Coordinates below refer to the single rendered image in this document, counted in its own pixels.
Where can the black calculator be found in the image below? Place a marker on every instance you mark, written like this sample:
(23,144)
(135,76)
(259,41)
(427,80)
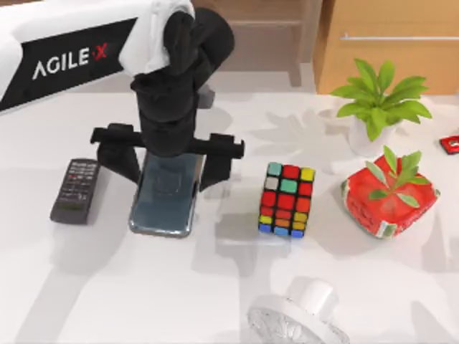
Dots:
(76,191)

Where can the pale grey rounded box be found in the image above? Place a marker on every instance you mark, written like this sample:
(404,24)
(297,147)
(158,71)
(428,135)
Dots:
(208,97)

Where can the dark smartphone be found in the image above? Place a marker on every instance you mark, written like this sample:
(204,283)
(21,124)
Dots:
(163,204)

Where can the multicoloured puzzle cube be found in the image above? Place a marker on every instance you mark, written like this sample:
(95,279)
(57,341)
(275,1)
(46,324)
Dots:
(287,200)

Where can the open wooden shelves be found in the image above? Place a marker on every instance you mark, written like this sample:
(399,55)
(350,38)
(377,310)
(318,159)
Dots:
(272,32)

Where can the white handheld fan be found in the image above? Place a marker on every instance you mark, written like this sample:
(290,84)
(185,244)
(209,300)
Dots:
(305,311)

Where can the green plant in white pot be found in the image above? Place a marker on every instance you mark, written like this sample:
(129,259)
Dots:
(376,104)

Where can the green plant in red pot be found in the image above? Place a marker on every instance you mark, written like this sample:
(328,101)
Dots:
(389,199)

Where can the wooden cupboard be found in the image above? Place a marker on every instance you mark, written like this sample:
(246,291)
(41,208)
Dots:
(391,64)

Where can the small red stapler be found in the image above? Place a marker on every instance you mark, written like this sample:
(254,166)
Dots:
(451,144)

